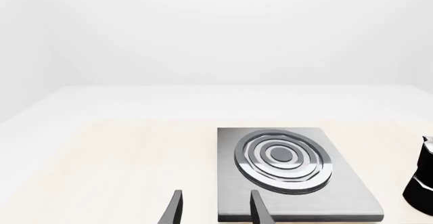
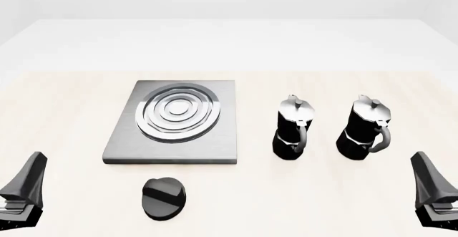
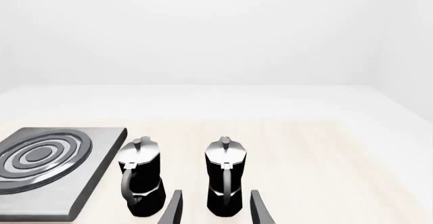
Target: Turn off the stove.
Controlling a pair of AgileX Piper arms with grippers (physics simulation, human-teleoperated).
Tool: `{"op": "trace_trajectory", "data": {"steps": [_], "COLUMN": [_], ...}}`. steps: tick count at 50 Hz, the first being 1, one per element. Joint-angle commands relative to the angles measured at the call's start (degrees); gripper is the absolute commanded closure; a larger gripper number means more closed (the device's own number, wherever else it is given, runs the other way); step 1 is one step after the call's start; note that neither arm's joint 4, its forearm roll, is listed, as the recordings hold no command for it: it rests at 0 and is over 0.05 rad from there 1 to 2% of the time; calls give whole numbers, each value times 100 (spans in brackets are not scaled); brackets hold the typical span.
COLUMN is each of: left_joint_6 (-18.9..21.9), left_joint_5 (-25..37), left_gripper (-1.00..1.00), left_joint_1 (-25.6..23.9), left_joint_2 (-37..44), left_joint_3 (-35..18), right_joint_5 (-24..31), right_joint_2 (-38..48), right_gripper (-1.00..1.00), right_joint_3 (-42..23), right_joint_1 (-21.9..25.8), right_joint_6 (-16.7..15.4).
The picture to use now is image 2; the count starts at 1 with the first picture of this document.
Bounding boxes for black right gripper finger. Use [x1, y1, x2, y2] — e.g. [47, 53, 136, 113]
[409, 151, 458, 208]

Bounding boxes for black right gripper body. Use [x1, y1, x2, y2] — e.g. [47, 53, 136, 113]
[414, 193, 458, 231]

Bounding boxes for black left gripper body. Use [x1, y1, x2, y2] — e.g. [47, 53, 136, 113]
[0, 193, 44, 231]

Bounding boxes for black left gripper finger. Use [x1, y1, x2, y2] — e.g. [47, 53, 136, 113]
[0, 151, 48, 210]

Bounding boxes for flat grey stove plate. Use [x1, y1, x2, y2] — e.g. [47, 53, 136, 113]
[102, 79, 239, 165]

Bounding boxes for round black stove knob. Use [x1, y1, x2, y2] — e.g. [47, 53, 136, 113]
[141, 177, 187, 221]

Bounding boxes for black moka pot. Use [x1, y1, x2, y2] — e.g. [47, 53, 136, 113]
[335, 94, 392, 162]
[272, 94, 316, 161]

